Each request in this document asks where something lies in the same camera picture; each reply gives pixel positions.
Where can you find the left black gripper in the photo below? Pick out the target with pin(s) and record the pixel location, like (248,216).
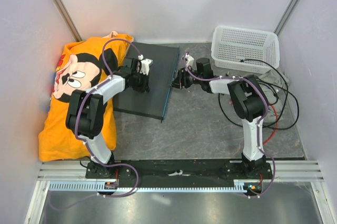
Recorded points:
(145,88)

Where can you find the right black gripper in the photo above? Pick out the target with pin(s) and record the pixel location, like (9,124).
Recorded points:
(181,79)

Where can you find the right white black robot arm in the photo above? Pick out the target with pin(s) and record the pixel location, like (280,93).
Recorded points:
(249,101)

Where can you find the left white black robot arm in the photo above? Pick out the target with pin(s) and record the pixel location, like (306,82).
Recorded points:
(85,116)

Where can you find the orange mickey mouse cloth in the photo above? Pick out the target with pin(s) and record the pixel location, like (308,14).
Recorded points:
(82,65)

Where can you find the white plastic basket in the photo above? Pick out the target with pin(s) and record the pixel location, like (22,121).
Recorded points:
(244,49)

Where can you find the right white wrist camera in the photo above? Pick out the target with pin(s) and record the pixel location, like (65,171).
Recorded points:
(189,60)

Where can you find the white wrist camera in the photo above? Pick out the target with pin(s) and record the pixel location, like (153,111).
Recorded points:
(145,66)
(189,60)

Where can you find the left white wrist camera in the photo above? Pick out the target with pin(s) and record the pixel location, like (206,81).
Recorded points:
(145,66)

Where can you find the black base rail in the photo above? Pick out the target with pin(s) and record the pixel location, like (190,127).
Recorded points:
(197,172)

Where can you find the white slotted cable duct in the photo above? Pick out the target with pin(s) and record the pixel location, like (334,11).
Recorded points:
(95,186)

